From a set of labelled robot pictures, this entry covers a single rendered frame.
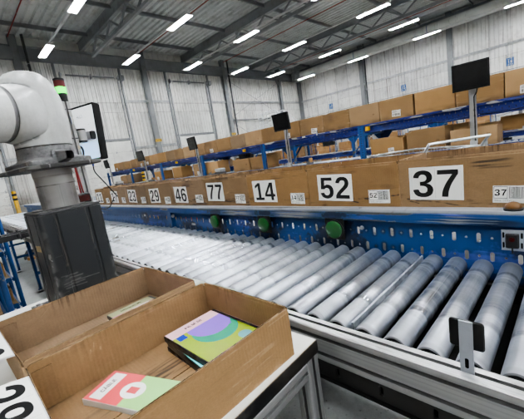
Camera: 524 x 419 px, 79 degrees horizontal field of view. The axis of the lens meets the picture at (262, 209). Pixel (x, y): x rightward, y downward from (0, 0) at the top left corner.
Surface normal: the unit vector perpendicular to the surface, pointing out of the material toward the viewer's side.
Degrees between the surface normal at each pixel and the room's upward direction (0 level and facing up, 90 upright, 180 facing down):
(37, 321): 90
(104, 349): 89
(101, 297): 89
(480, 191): 91
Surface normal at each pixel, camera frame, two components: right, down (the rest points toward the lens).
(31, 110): 0.91, -0.07
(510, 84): -0.68, 0.22
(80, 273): 0.73, 0.00
